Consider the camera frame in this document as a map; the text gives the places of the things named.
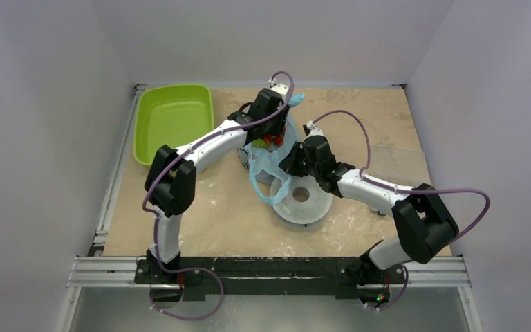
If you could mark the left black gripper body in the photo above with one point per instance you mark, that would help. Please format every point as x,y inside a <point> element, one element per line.
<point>275,127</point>

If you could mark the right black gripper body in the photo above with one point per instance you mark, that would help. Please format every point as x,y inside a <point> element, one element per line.
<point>296,158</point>

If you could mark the blue plastic bag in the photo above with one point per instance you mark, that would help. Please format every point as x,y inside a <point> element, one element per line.
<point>262,164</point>

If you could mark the red fake fruits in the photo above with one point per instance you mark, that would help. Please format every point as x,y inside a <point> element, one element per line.
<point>272,141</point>

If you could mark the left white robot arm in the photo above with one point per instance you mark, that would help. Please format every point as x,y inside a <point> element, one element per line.
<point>171,182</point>

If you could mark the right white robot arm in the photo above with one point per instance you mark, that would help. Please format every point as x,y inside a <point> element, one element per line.
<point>423,223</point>

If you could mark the green fake fruit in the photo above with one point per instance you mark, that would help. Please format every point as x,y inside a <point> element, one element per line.
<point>260,143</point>

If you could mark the white perforated filament spool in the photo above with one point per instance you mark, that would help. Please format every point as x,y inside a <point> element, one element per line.
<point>305,205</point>

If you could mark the green plastic tub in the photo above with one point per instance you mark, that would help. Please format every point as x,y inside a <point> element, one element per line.
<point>171,115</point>

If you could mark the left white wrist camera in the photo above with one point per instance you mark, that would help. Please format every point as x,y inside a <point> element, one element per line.
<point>283,90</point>

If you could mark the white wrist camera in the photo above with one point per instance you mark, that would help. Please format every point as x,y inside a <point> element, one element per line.
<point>312,132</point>
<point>283,90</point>

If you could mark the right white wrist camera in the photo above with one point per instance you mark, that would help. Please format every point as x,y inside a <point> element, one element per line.
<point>312,132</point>

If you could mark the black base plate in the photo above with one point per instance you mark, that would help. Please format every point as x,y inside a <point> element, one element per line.
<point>340,277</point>

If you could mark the aluminium frame rail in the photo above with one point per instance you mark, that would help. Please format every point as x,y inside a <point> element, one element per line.
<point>115,272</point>

